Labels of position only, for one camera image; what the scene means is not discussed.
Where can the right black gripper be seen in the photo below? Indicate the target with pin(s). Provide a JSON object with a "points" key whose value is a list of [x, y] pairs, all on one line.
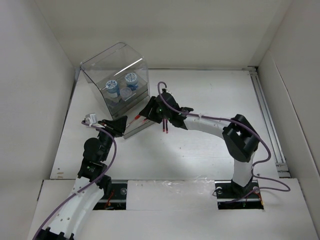
{"points": [[146, 110]]}

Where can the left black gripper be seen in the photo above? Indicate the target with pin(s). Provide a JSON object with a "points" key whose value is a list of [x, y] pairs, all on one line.
{"points": [[116, 126]]}

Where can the red pen apart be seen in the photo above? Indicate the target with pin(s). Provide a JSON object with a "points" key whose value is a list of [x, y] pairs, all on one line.
{"points": [[134, 119]]}

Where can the clear jar purple contents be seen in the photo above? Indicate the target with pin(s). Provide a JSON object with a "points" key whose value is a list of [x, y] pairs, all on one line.
{"points": [[125, 93]]}

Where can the blue tape jar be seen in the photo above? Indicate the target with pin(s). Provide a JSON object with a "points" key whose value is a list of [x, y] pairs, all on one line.
{"points": [[131, 80], [112, 88]]}

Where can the clear acrylic drawer organizer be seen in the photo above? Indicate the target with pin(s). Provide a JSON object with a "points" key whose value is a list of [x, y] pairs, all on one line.
{"points": [[119, 79]]}

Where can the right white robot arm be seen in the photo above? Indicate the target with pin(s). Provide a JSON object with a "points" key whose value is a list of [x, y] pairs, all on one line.
{"points": [[238, 135]]}

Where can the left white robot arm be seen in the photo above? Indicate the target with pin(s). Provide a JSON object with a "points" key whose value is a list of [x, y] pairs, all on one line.
{"points": [[91, 184]]}

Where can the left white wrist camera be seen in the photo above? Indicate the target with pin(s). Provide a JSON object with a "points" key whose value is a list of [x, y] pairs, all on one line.
{"points": [[90, 119]]}

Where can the front aluminium rail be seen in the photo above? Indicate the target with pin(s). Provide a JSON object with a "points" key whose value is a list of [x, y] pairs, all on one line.
{"points": [[157, 195]]}

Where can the aluminium rail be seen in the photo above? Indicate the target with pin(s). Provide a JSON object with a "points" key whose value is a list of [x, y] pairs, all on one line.
{"points": [[157, 195], [274, 143]]}

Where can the right aluminium rail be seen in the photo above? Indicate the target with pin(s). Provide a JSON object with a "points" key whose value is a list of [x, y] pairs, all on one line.
{"points": [[274, 143]]}

